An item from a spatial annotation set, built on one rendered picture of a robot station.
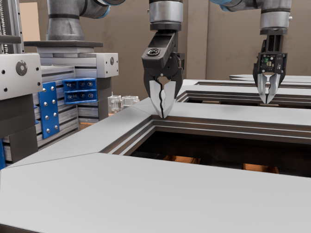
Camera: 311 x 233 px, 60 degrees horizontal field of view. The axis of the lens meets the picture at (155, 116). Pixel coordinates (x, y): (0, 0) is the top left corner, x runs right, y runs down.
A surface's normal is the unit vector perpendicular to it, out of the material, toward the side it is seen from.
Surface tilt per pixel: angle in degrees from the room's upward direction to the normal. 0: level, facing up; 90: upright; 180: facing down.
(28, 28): 90
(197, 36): 90
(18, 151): 90
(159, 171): 0
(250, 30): 90
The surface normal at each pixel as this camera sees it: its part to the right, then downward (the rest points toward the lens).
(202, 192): 0.00, -0.97
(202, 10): -0.25, 0.22
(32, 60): 0.97, 0.06
